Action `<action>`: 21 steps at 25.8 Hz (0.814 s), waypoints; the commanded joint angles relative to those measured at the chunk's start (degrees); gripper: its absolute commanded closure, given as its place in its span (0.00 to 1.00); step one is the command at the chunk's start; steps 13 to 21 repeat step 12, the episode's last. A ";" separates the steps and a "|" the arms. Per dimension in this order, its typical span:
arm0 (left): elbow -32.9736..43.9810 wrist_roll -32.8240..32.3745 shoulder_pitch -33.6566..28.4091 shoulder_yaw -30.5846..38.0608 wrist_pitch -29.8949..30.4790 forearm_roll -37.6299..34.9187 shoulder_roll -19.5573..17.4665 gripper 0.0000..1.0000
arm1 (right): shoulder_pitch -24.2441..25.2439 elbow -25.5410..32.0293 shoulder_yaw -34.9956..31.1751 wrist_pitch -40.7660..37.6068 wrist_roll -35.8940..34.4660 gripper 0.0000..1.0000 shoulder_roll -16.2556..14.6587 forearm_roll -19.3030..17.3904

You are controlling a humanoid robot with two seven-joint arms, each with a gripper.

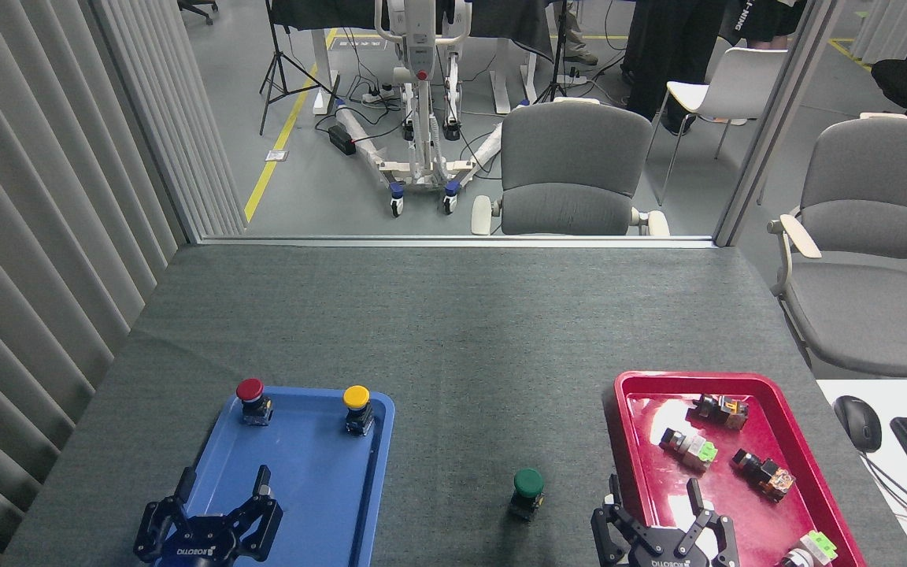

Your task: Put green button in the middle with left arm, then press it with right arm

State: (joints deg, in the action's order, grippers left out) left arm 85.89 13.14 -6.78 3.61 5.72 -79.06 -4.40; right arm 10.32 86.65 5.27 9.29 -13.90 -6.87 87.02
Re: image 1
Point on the silver post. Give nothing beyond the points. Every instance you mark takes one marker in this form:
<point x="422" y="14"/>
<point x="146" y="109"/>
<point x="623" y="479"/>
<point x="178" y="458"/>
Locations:
<point x="772" y="118"/>

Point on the red plastic tray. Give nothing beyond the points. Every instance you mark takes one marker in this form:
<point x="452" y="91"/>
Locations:
<point x="760" y="524"/>

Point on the person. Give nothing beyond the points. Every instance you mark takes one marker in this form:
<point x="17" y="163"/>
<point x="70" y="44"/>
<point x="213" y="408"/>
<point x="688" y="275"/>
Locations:
<point x="575" y="31"/>
<point x="768" y="20"/>
<point x="666" y="55"/>

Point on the silver rail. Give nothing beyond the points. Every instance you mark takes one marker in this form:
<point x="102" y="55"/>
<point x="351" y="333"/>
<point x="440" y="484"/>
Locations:
<point x="453" y="242"/>

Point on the black tripod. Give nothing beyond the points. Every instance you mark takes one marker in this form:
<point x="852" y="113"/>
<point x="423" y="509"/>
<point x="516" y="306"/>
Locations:
<point x="275" y="55"/>
<point x="559" y="71"/>

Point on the yellow push button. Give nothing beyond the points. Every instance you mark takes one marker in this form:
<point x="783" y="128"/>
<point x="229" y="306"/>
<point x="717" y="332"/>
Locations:
<point x="356" y="396"/>

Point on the black switch with orange block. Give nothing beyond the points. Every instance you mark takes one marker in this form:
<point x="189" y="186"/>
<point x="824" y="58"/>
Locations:
<point x="717" y="411"/>
<point x="764" y="475"/>

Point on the grey padded chair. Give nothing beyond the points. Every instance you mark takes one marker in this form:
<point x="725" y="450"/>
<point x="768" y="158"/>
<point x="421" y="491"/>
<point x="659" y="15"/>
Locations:
<point x="871" y="315"/>
<point x="571" y="157"/>

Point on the white power strip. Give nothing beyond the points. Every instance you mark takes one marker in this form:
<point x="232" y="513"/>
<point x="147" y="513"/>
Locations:
<point x="571" y="79"/>
<point x="379" y="96"/>

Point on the grey felt table cover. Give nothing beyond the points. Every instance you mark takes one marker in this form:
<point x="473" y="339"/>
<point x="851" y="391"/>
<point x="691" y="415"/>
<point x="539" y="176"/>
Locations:
<point x="453" y="331"/>

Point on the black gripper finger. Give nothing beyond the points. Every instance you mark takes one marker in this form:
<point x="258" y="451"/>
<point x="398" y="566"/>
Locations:
<point x="263" y="524"/>
<point x="150" y="535"/>
<point x="607" y="535"/>
<point x="720" y="543"/>

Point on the white plastic chair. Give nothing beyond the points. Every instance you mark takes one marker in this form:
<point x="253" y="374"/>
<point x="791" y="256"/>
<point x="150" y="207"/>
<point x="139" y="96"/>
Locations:
<point x="737" y="83"/>

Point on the white stand on wheels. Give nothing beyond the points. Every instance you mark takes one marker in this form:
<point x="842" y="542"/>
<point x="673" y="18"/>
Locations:
<point x="420" y="47"/>

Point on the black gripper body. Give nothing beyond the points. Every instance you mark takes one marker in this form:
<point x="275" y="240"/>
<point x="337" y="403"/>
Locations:
<point x="198" y="545"/>
<point x="666" y="553"/>

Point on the red push button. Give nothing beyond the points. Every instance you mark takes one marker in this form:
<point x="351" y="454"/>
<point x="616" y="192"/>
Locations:
<point x="249" y="389"/>

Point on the blue plastic tray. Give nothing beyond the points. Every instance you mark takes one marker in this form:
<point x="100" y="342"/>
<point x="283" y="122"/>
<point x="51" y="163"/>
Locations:
<point x="320" y="472"/>

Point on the black computer mouse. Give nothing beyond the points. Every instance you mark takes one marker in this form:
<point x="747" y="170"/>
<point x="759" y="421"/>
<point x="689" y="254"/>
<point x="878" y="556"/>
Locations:
<point x="857" y="423"/>

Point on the desk with black cover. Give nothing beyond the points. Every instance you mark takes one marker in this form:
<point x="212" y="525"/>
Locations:
<point x="320" y="63"/>

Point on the green push button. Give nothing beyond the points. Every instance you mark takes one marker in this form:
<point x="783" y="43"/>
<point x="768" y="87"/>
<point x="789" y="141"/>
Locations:
<point x="528" y="482"/>

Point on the black power adapter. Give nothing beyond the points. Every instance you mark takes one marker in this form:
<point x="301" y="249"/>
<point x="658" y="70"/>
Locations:
<point x="341" y="139"/>

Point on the white side desk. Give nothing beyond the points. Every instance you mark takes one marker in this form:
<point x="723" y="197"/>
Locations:
<point x="855" y="488"/>

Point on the white switch with green block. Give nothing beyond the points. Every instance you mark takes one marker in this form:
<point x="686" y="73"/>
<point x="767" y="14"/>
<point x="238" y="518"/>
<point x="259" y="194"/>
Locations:
<point x="812" y="547"/>
<point x="690" y="449"/>

